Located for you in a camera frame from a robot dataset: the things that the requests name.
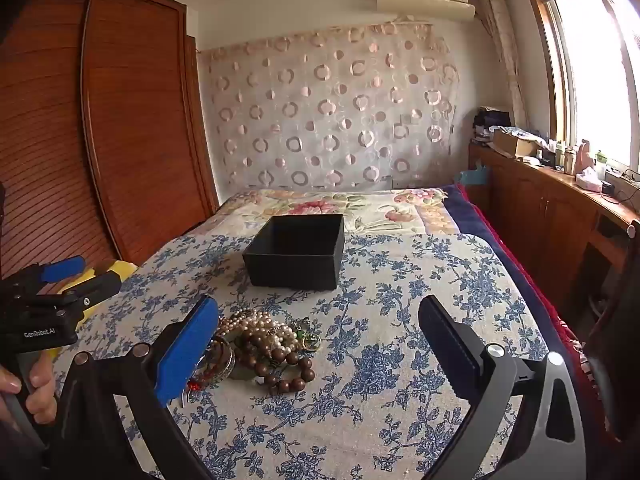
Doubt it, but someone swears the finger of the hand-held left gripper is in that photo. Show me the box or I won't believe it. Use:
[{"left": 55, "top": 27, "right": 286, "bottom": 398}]
[
  {"left": 30, "top": 272, "right": 122, "bottom": 322},
  {"left": 20, "top": 256, "right": 87, "bottom": 287}
]

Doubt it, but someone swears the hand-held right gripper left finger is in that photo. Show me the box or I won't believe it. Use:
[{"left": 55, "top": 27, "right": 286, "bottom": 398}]
[{"left": 45, "top": 294, "right": 221, "bottom": 480}]

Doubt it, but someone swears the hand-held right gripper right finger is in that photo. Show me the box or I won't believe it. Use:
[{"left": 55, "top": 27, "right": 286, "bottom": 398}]
[{"left": 417, "top": 295, "right": 608, "bottom": 480}]

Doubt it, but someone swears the pale green jade bangle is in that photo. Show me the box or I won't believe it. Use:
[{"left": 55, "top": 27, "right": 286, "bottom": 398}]
[{"left": 200, "top": 337, "right": 236, "bottom": 386}]

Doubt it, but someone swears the white pearl necklace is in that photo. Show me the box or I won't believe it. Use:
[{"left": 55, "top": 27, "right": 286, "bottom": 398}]
[{"left": 217, "top": 310, "right": 302, "bottom": 357}]

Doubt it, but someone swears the brown wooden bead bracelet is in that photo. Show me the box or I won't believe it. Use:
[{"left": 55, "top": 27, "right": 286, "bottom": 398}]
[{"left": 234, "top": 330, "right": 317, "bottom": 396}]

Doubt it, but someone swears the green stone necklace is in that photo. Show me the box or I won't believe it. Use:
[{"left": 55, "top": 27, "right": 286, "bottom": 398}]
[{"left": 294, "top": 319, "right": 322, "bottom": 352}]

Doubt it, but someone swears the black box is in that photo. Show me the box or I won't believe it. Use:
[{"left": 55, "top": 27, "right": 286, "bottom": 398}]
[{"left": 243, "top": 214, "right": 346, "bottom": 291}]

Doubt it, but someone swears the person's left hand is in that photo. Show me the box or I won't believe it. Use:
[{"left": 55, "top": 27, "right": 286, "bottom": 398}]
[{"left": 0, "top": 357, "right": 57, "bottom": 428}]

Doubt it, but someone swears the yellow plush toy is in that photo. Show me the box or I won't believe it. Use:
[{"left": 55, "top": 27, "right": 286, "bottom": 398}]
[{"left": 59, "top": 260, "right": 139, "bottom": 327}]

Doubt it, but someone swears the blue floral cloth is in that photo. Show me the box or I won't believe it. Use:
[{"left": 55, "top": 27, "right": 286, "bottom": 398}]
[{"left": 50, "top": 232, "right": 551, "bottom": 480}]

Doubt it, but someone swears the navy blue blanket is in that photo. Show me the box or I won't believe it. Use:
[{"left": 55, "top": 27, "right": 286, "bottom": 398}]
[{"left": 440, "top": 185, "right": 566, "bottom": 356}]

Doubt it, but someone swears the red fringed blanket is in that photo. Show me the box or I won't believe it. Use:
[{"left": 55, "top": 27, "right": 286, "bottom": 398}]
[{"left": 460, "top": 185, "right": 603, "bottom": 411}]

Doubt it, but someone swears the brown wooden wardrobe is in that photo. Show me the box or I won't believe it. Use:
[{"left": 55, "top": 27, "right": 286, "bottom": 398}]
[{"left": 0, "top": 0, "right": 219, "bottom": 281}]

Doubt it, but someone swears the pink floral bedsheet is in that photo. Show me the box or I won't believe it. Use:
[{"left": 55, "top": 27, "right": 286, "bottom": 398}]
[{"left": 217, "top": 187, "right": 471, "bottom": 242}]

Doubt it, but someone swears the long wooden cabinet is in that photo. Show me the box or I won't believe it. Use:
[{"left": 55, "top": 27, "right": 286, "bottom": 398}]
[{"left": 467, "top": 142, "right": 640, "bottom": 313}]

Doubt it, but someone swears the light blue bag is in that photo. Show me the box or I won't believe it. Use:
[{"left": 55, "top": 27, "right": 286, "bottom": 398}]
[{"left": 455, "top": 160, "right": 493, "bottom": 189}]

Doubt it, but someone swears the cardboard box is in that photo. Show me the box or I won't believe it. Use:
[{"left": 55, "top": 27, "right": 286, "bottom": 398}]
[{"left": 492, "top": 130, "right": 539, "bottom": 157}]

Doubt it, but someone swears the pink tissue box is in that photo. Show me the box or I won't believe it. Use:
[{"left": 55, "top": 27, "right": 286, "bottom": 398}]
[{"left": 575, "top": 170, "right": 604, "bottom": 193}]

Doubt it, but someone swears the pile of dark clothes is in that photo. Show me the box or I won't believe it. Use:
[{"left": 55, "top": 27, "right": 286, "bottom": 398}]
[{"left": 472, "top": 106, "right": 514, "bottom": 144}]

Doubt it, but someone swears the circle patterned sheer curtain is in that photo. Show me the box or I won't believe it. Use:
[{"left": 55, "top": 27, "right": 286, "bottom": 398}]
[{"left": 196, "top": 22, "right": 461, "bottom": 194}]

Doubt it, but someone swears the pale window curtain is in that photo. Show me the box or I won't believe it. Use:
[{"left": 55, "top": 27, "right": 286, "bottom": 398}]
[{"left": 474, "top": 0, "right": 532, "bottom": 132}]

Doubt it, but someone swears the wooden framed window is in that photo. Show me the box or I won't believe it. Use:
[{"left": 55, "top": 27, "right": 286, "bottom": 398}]
[{"left": 520, "top": 0, "right": 640, "bottom": 172}]

